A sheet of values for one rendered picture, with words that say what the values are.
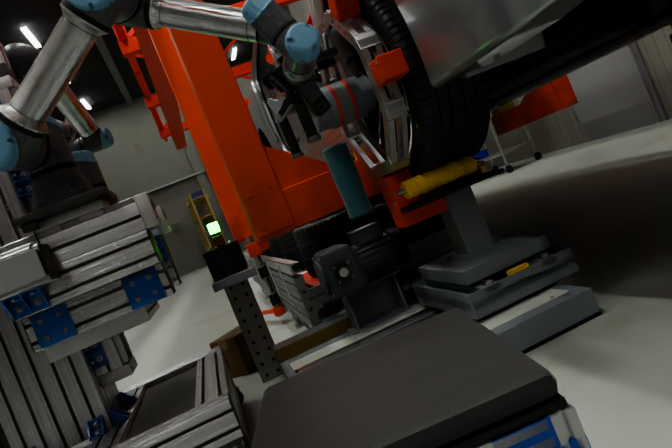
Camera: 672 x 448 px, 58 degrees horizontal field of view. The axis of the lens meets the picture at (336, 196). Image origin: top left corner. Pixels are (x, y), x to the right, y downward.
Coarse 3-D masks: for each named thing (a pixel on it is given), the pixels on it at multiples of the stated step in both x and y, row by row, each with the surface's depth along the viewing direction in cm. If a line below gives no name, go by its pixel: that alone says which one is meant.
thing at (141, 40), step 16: (288, 0) 810; (128, 32) 769; (144, 32) 650; (128, 48) 762; (144, 48) 696; (160, 64) 774; (144, 80) 959; (160, 80) 840; (160, 96) 919; (176, 112) 1059; (160, 128) 1336; (176, 128) 1187; (176, 144) 1351
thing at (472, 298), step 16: (544, 256) 181; (560, 256) 181; (512, 272) 178; (528, 272) 179; (544, 272) 180; (560, 272) 181; (416, 288) 219; (432, 288) 202; (448, 288) 203; (464, 288) 189; (480, 288) 177; (496, 288) 176; (512, 288) 177; (528, 288) 178; (432, 304) 209; (448, 304) 193; (464, 304) 180; (480, 304) 175; (496, 304) 176
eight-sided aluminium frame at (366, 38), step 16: (320, 32) 201; (352, 32) 175; (368, 32) 174; (368, 48) 172; (368, 64) 172; (336, 80) 220; (384, 96) 172; (400, 96) 173; (384, 112) 173; (400, 112) 173; (352, 128) 224; (384, 128) 179; (400, 128) 179; (352, 144) 218; (368, 144) 216; (400, 144) 184; (368, 160) 210; (384, 160) 209; (400, 160) 186
